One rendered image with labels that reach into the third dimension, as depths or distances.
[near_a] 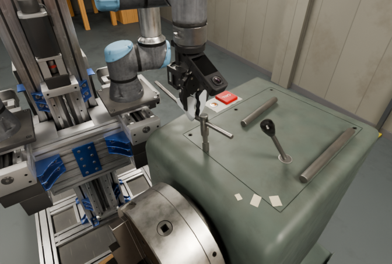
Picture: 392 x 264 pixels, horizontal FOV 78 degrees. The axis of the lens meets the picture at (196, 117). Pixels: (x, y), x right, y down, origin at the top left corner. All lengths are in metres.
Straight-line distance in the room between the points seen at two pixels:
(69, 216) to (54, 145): 0.94
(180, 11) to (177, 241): 0.47
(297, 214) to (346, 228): 1.67
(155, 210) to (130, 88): 0.61
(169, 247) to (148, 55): 0.73
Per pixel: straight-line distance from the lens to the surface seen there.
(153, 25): 1.01
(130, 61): 1.03
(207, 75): 0.54
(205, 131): 0.64
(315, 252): 1.43
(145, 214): 0.60
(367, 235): 2.32
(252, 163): 0.68
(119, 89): 1.09
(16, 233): 2.36
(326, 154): 0.74
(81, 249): 1.82
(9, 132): 1.09
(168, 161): 0.70
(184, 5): 0.52
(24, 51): 1.16
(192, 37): 0.54
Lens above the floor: 1.74
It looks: 37 degrees down
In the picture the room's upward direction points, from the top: straight up
